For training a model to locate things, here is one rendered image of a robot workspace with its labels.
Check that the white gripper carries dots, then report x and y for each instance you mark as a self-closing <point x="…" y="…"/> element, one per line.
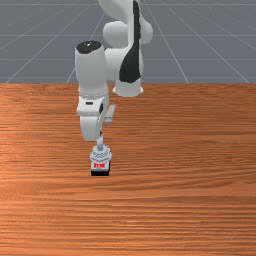
<point x="89" y="120"/>

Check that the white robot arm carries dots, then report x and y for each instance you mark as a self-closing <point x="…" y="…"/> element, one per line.
<point x="90" y="71"/>

